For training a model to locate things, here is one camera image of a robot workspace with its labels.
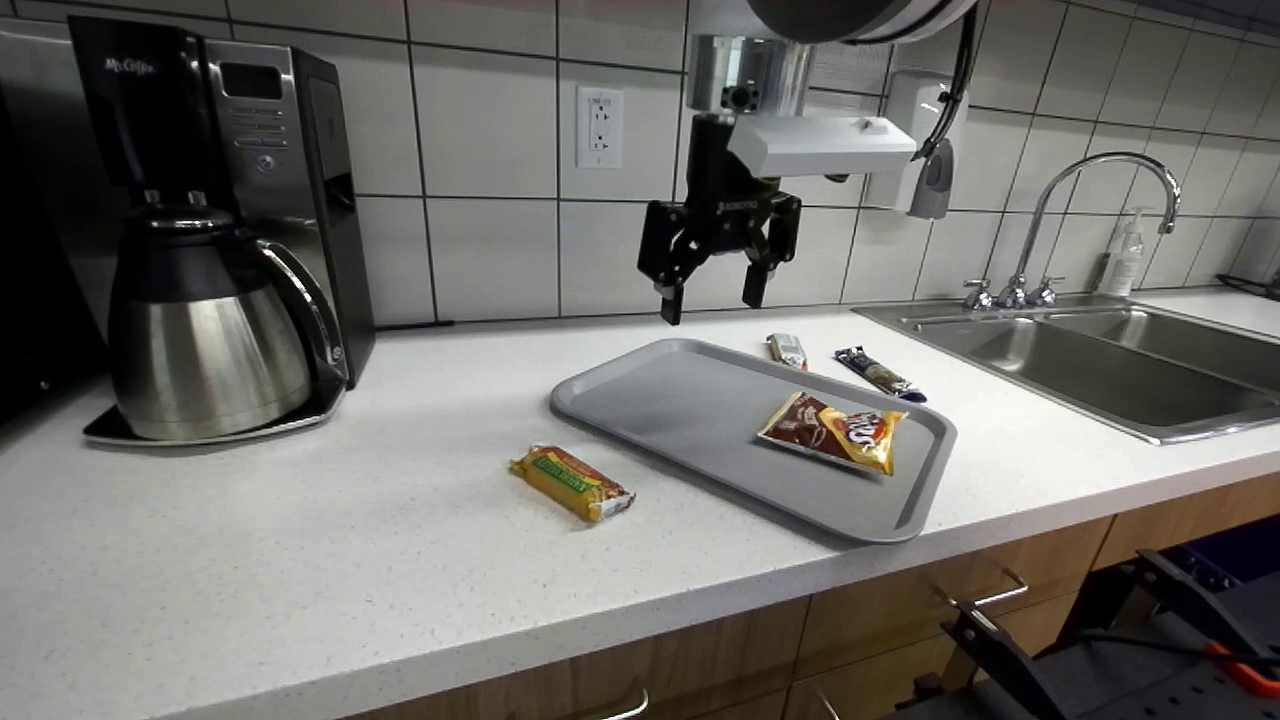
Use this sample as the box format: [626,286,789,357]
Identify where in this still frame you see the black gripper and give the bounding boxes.
[634,122,809,328]

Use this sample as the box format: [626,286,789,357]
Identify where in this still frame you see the small yellow green snack packet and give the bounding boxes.
[509,441,639,529]

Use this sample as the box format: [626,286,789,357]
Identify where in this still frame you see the grey plastic tray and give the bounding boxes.
[543,334,960,547]

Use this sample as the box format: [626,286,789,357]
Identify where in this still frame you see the dark blue snack bar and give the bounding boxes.
[831,342,933,409]

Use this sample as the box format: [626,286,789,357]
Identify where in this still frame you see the brown yellow Fritos chip bag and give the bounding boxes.
[752,387,912,479]

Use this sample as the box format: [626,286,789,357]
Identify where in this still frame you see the chrome sink faucet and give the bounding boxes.
[960,149,1189,318]

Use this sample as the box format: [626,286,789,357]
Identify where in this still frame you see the clear soap bottle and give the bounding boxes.
[1092,214,1150,306]

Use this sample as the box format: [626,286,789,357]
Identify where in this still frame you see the stainless steel sink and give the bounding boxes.
[864,293,1280,451]

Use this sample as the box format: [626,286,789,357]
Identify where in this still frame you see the wooden lower cabinets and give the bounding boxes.
[354,471,1280,720]

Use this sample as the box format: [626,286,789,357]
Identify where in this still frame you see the black coffee maker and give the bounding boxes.
[64,14,381,451]

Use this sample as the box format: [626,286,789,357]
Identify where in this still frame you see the stainless steel coffee carafe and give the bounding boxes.
[103,214,350,444]

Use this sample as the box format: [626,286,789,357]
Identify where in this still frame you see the blue upper cabinets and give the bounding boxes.
[1133,0,1280,42]

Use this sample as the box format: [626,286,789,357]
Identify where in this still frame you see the black microwave oven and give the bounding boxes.
[0,94,111,432]

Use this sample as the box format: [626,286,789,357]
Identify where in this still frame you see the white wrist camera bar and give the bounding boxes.
[727,112,925,184]

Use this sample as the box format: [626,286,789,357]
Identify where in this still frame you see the white wall outlet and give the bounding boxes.
[570,83,631,177]

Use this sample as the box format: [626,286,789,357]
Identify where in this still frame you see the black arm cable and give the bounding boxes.
[912,0,992,166]

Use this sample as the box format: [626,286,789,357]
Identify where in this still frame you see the black cart frame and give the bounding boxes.
[893,514,1280,720]

